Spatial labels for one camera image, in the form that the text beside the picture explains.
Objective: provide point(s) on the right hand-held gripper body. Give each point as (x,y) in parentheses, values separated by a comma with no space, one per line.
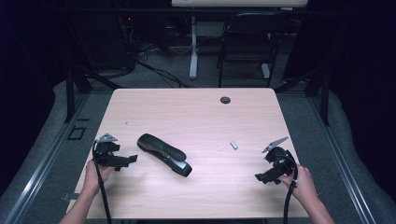
(281,161)

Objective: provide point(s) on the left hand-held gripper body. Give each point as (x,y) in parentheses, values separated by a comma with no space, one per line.
(106,152)

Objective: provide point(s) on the black stapler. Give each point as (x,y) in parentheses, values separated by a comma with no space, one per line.
(162,152)

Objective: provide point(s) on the person's left hand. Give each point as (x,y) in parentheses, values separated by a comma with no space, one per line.
(93,179)

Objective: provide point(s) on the person's right hand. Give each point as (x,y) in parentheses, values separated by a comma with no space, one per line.
(303,183)

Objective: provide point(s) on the small silver staple strip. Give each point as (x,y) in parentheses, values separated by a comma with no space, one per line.
(233,145)

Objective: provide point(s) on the grey tape piece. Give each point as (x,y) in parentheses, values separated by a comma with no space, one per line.
(70,196)

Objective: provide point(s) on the black metal stand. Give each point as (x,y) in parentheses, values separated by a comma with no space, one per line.
(325,99)
(70,93)

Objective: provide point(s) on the black round table grommet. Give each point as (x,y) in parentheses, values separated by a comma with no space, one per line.
(225,100)

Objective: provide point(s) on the white desk leg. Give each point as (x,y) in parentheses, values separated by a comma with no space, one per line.
(193,53)
(265,71)

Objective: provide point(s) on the black folding chair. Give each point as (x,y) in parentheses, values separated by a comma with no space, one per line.
(249,46)

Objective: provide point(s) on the dark equipment with red light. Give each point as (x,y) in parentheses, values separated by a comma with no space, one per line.
(129,34)

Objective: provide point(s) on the black horizontal crossbar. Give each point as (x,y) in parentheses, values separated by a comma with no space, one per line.
(155,10)

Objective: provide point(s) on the black floor outlet frame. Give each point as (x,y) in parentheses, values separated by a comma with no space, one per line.
(76,133)

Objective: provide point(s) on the aluminium floor rail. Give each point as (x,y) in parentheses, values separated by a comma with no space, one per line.
(43,161)
(342,161)

